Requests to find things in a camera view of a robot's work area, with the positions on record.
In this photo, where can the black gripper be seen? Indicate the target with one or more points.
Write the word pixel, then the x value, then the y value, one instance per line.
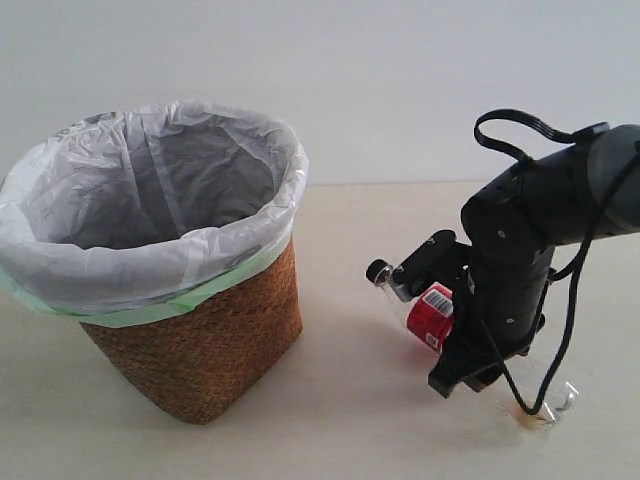
pixel 497 312

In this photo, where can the clear cola bottle red label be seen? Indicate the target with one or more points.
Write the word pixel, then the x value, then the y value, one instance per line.
pixel 430 318

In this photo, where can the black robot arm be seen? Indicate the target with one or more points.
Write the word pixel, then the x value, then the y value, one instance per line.
pixel 515 223

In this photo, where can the white and green bin liner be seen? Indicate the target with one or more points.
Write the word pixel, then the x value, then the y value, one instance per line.
pixel 135 216

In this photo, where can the brown woven wicker basket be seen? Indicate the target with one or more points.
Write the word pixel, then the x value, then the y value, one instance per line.
pixel 196 365

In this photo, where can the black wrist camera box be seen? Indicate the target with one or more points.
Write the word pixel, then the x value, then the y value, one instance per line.
pixel 439 259

